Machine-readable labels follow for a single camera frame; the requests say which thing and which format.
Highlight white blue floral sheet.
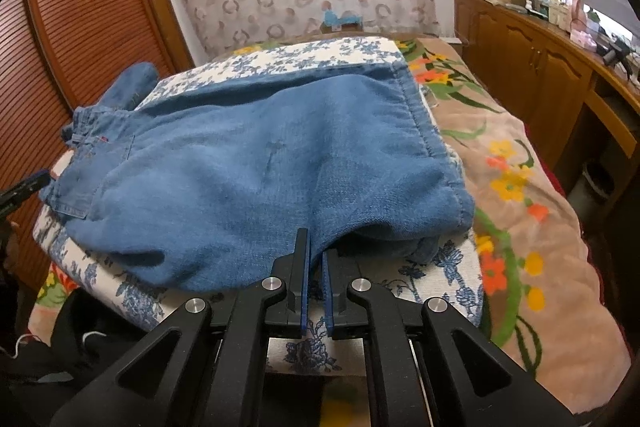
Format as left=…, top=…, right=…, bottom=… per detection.
left=31, top=36, right=485, bottom=374

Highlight pink bottle on cabinet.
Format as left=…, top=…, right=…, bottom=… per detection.
left=570, top=0, right=587, bottom=32

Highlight beige floral blanket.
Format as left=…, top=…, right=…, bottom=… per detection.
left=28, top=36, right=633, bottom=414

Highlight blue tissue box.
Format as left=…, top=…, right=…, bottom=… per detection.
left=320, top=10, right=362, bottom=34

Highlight wooden sideboard cabinet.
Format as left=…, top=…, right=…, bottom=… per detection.
left=454, top=0, right=639, bottom=228

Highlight brown louvered wardrobe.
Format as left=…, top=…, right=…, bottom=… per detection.
left=0, top=0, right=196, bottom=293

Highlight blue denim pants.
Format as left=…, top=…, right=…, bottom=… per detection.
left=40, top=62, right=474, bottom=293

